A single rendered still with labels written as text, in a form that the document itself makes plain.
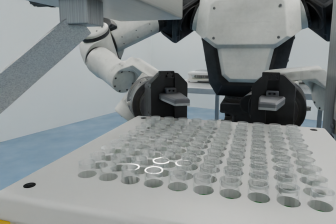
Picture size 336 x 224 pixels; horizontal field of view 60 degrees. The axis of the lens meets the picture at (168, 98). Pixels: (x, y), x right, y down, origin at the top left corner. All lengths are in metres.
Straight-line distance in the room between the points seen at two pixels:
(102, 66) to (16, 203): 0.52
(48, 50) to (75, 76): 4.39
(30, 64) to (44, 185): 0.11
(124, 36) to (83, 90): 3.99
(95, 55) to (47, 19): 3.69
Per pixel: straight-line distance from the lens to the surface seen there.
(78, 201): 0.20
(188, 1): 0.88
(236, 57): 0.81
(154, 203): 0.19
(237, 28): 0.80
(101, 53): 0.73
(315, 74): 0.61
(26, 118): 4.25
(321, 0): 0.85
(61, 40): 0.29
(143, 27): 0.85
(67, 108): 4.63
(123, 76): 0.67
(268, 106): 0.35
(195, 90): 1.79
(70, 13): 0.29
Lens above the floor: 1.09
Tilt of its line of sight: 9 degrees down
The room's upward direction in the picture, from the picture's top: straight up
